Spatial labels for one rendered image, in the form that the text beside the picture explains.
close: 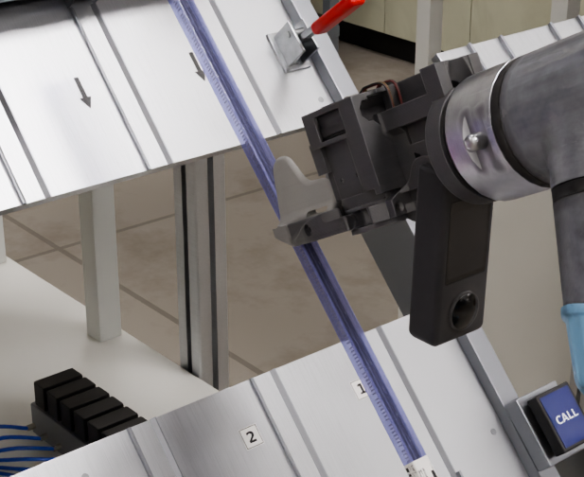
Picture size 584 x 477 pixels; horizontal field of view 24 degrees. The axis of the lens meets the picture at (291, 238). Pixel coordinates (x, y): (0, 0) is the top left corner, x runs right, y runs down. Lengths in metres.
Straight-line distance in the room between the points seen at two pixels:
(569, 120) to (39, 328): 1.05
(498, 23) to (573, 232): 3.80
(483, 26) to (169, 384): 3.15
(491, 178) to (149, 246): 2.66
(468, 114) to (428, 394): 0.40
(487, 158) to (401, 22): 4.06
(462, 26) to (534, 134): 3.88
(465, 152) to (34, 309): 1.01
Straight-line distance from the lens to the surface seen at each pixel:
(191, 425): 1.00
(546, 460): 1.13
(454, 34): 4.63
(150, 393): 1.50
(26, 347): 1.61
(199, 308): 1.49
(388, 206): 0.83
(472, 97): 0.76
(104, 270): 1.58
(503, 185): 0.77
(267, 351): 2.89
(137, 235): 3.46
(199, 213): 1.44
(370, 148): 0.83
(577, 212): 0.70
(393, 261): 1.18
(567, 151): 0.70
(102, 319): 1.60
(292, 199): 0.91
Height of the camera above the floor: 1.37
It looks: 24 degrees down
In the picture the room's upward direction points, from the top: straight up
